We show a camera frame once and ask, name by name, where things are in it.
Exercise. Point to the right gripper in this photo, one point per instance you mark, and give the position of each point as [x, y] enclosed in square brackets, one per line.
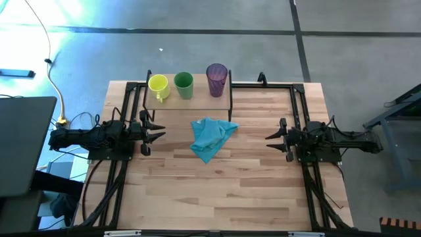
[294, 140]

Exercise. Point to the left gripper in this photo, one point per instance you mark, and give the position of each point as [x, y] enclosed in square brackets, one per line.
[138, 133]

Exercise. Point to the green plastic cup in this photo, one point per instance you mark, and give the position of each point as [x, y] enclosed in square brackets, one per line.
[184, 86]

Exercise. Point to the purple faceted plastic tumbler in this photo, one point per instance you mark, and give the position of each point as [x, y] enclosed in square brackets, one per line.
[216, 82]

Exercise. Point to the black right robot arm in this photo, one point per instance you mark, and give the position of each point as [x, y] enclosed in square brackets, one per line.
[345, 140]

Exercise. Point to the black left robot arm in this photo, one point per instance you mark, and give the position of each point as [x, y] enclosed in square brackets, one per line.
[89, 136]

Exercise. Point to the wooden shelf with black legs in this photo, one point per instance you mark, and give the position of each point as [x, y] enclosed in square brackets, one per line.
[204, 100]

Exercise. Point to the blue microfiber cloth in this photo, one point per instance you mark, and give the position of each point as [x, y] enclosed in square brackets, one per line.
[210, 138]

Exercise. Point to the blue-grey metal stand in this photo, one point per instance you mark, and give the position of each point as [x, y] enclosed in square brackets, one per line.
[394, 148]

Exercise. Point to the dark grey desk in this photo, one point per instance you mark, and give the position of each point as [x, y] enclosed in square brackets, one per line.
[23, 148]

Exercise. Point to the orange black striped block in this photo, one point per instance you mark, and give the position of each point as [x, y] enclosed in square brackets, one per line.
[399, 225]

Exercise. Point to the black flat floor bar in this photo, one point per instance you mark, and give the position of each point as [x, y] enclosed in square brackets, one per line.
[16, 73]

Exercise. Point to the black aluminium table frame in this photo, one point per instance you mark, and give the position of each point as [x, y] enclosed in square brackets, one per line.
[269, 86]

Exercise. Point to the black bracket on table edge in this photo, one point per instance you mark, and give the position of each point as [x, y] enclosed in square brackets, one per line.
[262, 78]

